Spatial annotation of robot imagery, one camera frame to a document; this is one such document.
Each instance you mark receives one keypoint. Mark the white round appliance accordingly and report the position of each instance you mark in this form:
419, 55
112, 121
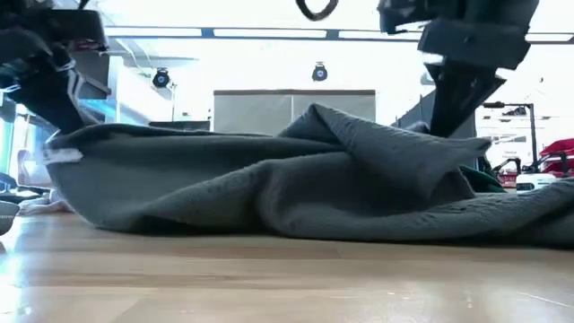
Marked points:
536, 181

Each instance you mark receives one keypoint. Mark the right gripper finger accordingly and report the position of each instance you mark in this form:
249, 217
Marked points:
457, 98

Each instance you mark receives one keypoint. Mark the white towel with red checks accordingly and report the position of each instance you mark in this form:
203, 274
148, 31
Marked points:
40, 207

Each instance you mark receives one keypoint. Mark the black monitor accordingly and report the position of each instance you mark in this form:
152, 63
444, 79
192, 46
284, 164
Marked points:
179, 125

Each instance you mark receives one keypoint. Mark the plain grey towel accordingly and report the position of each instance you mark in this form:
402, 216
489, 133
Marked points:
269, 193

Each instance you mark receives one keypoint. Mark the black round ceiling camera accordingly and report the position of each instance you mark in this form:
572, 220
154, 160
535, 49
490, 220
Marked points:
161, 79
319, 72

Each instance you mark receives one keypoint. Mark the dark grey room divider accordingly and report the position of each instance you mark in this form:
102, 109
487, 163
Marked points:
414, 116

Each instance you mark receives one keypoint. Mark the red equipment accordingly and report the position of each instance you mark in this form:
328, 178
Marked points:
560, 148

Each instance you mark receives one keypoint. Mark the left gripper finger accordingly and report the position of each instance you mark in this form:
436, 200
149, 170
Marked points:
49, 94

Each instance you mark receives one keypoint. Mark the black metal stand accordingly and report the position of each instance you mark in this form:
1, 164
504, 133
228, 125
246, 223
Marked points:
532, 134

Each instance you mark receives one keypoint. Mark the cardboard box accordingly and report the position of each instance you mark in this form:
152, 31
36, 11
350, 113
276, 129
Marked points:
251, 112

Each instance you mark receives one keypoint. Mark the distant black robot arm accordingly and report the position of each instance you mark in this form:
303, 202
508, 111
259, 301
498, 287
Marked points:
507, 163

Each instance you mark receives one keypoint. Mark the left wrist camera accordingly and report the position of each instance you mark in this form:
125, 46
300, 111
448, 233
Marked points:
76, 29

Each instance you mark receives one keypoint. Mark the black overhead light bar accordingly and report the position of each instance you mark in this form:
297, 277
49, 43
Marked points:
269, 32

